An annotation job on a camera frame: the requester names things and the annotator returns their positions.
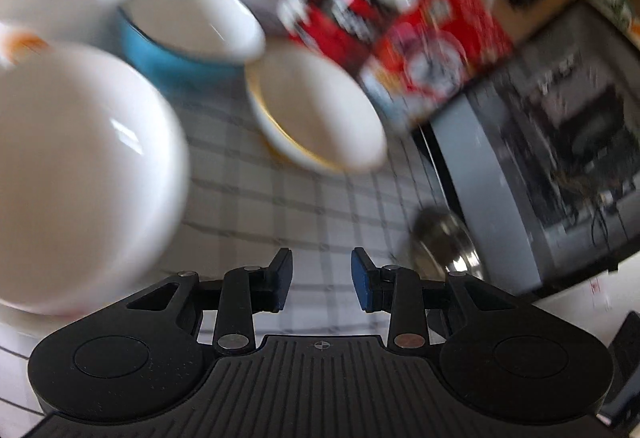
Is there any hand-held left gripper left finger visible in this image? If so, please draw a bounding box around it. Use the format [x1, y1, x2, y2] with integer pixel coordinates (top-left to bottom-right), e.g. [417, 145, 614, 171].
[125, 248, 294, 355]

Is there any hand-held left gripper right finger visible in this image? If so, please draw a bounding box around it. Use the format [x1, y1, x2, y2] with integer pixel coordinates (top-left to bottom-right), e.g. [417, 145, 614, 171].
[351, 247, 519, 352]

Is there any yellow-rimmed white bowl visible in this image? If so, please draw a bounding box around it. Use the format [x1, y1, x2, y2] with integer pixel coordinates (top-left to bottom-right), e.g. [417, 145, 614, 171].
[244, 40, 389, 175]

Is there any large white bowl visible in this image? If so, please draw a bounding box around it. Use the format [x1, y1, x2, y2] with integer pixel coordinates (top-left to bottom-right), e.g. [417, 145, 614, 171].
[0, 41, 192, 319]

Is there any blue bowl white inside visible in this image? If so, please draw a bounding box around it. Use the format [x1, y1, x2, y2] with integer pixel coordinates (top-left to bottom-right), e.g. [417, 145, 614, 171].
[116, 0, 267, 95]

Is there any checked tablecloth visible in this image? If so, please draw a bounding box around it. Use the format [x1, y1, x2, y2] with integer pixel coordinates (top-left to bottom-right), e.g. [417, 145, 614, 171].
[0, 0, 483, 419]

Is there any shiny metal bowl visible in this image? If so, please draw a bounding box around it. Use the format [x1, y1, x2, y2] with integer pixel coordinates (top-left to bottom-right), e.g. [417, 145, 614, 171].
[409, 207, 487, 281]

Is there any black monitor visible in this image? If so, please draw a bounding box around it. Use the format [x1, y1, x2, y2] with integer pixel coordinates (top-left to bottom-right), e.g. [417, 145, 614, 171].
[410, 0, 640, 301]

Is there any red snack box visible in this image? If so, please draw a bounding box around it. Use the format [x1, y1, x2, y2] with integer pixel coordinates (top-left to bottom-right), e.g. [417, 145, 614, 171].
[359, 0, 517, 126]

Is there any white plate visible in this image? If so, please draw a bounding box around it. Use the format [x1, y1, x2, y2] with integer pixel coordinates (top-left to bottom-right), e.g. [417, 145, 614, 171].
[0, 301, 101, 340]

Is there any red black snack packet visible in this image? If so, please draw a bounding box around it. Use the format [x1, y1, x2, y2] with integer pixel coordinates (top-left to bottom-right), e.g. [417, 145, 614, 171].
[277, 0, 386, 72]

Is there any white orange printed object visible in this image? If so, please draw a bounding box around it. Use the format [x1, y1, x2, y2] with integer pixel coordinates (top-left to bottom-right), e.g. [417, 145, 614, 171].
[0, 21, 52, 68]

